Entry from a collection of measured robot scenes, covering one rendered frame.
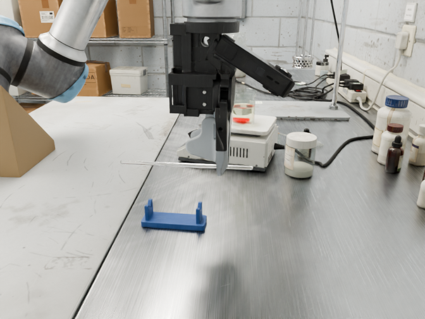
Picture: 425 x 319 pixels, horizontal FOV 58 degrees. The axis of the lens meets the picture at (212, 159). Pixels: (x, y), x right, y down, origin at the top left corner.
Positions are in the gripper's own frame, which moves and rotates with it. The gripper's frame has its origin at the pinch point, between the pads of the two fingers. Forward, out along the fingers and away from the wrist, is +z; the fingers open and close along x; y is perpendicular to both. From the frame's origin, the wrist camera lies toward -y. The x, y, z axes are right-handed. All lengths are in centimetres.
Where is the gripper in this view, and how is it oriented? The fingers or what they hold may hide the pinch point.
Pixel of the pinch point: (224, 166)
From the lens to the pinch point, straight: 56.3
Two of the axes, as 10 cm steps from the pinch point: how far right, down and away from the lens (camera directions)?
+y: -9.9, -0.6, 1.1
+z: -0.1, 9.3, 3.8
